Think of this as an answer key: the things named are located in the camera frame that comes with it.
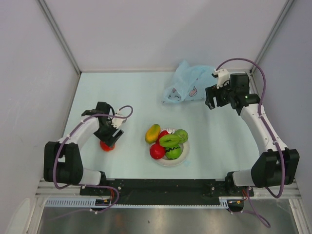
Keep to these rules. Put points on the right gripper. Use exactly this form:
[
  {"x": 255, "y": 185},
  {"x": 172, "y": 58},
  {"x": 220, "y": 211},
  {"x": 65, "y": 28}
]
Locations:
[{"x": 212, "y": 91}]

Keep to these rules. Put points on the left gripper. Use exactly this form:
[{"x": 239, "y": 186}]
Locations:
[{"x": 109, "y": 139}]

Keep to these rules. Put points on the orange red tomato toy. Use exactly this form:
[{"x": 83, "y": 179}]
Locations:
[{"x": 105, "y": 147}]

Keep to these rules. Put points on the light blue plastic bag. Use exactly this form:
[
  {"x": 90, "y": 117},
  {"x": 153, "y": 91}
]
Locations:
[{"x": 188, "y": 83}]

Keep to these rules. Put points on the yellow orange mango toy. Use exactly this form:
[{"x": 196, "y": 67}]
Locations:
[{"x": 152, "y": 134}]

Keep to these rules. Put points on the red bell pepper toy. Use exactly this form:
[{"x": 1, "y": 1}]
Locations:
[{"x": 163, "y": 133}]

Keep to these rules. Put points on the red apple toy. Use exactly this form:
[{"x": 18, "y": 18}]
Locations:
[{"x": 157, "y": 151}]

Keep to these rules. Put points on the green custard apple toy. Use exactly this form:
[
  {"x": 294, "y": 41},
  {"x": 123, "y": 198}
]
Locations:
[{"x": 182, "y": 134}]

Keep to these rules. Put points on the small green lime toy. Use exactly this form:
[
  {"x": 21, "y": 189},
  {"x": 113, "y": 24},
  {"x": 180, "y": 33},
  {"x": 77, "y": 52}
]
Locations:
[{"x": 169, "y": 140}]

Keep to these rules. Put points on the green watermelon toy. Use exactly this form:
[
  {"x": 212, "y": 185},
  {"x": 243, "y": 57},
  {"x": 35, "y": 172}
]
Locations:
[{"x": 174, "y": 152}]

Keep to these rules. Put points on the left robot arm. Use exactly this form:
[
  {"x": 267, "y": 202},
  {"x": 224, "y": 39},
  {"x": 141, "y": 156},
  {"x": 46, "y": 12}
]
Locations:
[{"x": 62, "y": 159}]

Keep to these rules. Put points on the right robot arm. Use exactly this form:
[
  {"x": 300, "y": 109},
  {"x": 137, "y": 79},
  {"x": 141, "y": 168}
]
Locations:
[{"x": 277, "y": 164}]

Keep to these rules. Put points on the white paper plate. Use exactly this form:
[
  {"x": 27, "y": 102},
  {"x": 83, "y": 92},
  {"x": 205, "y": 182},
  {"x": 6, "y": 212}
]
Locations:
[{"x": 170, "y": 163}]

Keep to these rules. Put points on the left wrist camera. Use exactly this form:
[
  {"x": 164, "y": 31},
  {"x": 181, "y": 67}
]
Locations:
[{"x": 118, "y": 119}]

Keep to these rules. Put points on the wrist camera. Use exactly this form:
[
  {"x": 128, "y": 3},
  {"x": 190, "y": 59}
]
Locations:
[
  {"x": 118, "y": 119},
  {"x": 222, "y": 76}
]

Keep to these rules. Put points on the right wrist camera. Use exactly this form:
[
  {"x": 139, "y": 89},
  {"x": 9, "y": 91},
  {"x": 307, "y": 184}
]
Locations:
[{"x": 222, "y": 76}]

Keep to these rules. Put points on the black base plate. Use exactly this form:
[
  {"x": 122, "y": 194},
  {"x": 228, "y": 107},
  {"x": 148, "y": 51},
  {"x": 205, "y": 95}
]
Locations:
[{"x": 180, "y": 192}]

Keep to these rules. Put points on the white cable duct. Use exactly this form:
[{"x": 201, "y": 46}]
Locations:
[{"x": 104, "y": 203}]

